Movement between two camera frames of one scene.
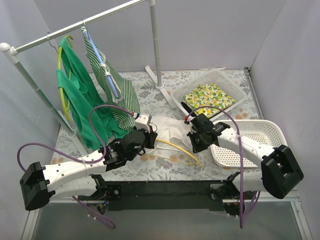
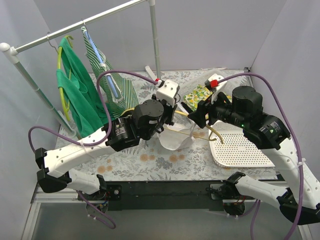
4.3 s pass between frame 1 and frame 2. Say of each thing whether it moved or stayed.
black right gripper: moved
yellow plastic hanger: moved
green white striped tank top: stayed
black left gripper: moved
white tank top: moved
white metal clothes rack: stayed
